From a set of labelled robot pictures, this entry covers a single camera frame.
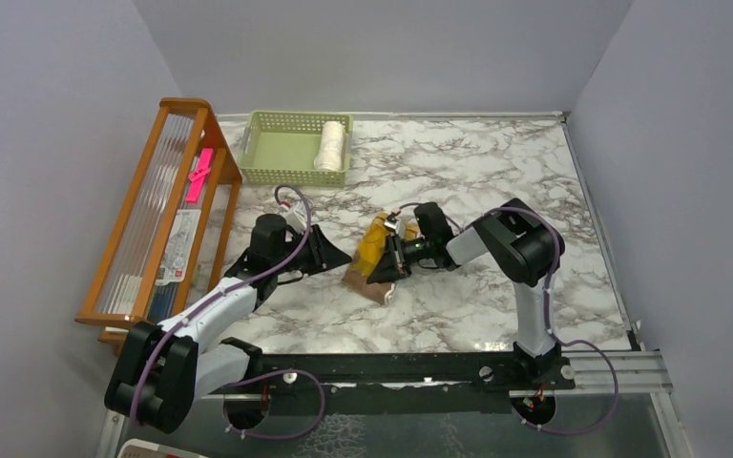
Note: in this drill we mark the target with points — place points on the wooden rack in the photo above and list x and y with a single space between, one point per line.
123 285

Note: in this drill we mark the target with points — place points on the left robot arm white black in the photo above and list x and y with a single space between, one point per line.
164 367

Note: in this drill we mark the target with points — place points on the green plastic basket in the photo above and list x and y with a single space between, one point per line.
280 147

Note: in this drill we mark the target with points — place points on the white towel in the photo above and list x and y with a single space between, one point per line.
330 156

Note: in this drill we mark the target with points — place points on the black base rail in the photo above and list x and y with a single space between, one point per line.
393 383

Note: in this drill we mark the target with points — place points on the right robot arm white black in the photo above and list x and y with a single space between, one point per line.
527 250

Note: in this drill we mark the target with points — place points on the yellow towel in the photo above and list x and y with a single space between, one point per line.
369 251

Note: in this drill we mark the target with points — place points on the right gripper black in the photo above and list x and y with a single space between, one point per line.
393 263

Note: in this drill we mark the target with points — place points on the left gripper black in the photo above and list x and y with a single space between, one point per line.
324 254

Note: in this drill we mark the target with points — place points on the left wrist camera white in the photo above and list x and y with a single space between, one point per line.
295 215

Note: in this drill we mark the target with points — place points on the pink plastic clip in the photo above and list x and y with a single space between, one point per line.
198 175

